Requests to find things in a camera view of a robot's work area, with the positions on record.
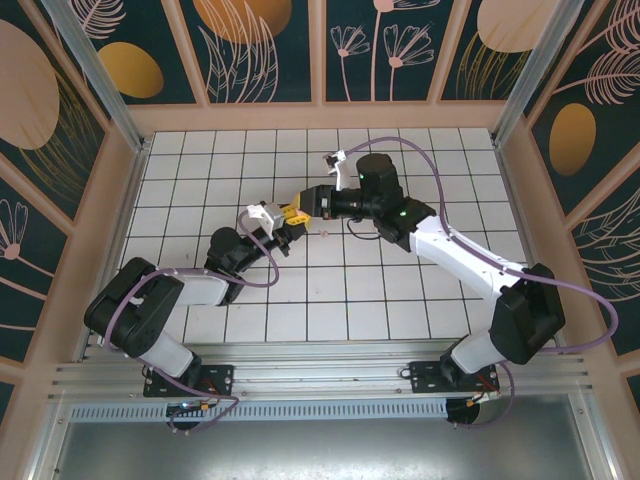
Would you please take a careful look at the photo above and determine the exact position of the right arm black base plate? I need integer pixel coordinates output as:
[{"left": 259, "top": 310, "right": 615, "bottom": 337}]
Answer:
[{"left": 407, "top": 360, "right": 501, "bottom": 396}]

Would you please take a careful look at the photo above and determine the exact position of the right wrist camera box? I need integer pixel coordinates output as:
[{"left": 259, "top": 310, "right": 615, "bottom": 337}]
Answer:
[{"left": 322, "top": 148, "right": 349, "bottom": 192}]

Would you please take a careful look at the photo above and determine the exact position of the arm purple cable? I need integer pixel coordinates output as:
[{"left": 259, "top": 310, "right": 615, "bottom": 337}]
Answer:
[
  {"left": 102, "top": 208, "right": 281, "bottom": 434},
  {"left": 344, "top": 137, "right": 619, "bottom": 431}
]

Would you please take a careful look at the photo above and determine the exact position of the aluminium mounting rail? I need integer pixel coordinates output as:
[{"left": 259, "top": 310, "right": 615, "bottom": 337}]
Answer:
[{"left": 47, "top": 340, "right": 596, "bottom": 401}]

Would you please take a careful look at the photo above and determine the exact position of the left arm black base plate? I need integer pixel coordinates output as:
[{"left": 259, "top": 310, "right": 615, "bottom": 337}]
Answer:
[{"left": 143, "top": 363, "right": 236, "bottom": 399}]

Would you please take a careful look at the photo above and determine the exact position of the aluminium corner post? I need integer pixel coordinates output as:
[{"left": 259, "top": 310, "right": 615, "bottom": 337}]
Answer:
[
  {"left": 39, "top": 0, "right": 151, "bottom": 154},
  {"left": 491, "top": 0, "right": 589, "bottom": 147}
]

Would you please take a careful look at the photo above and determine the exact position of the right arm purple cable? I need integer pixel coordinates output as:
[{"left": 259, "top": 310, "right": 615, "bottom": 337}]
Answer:
[{"left": 344, "top": 137, "right": 619, "bottom": 431}]

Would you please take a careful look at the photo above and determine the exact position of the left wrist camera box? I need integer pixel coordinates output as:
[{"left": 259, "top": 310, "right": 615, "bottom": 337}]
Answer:
[{"left": 248, "top": 200, "right": 285, "bottom": 240}]

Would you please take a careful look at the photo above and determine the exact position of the slotted grey cable duct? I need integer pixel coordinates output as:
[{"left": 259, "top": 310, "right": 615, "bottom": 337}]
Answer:
[{"left": 67, "top": 397, "right": 450, "bottom": 422}]

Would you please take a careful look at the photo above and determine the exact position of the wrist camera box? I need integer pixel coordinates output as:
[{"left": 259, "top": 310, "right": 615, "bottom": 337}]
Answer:
[
  {"left": 322, "top": 148, "right": 349, "bottom": 192},
  {"left": 248, "top": 200, "right": 285, "bottom": 240}
]

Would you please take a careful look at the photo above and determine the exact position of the grey metal sheet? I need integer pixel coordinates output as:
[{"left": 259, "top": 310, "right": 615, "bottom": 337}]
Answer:
[{"left": 27, "top": 393, "right": 619, "bottom": 480}]

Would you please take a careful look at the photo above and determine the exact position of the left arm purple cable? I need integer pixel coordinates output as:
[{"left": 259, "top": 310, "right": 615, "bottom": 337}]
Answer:
[{"left": 102, "top": 208, "right": 281, "bottom": 434}]

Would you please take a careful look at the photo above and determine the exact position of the thin black cable loop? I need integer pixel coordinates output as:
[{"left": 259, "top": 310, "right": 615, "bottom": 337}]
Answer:
[{"left": 347, "top": 218, "right": 381, "bottom": 242}]

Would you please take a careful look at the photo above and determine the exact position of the orange connector with wires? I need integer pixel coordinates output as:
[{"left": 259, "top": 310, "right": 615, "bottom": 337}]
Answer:
[
  {"left": 467, "top": 382, "right": 501, "bottom": 406},
  {"left": 167, "top": 389, "right": 221, "bottom": 419}
]

